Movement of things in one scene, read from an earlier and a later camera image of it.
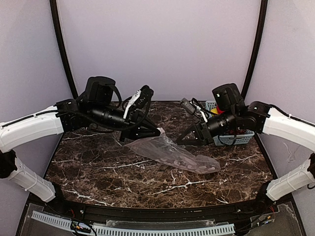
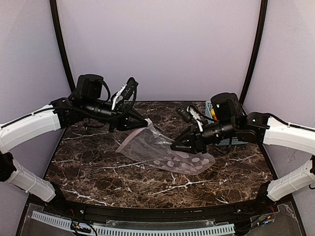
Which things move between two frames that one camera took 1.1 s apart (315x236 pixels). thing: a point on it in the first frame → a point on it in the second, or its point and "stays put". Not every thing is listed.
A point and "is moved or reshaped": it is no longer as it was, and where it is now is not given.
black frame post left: [53, 5] stays put
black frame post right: [251, 67] stays put
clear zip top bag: [159, 148] is moved or reshaped
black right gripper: [203, 132] → [197, 140]
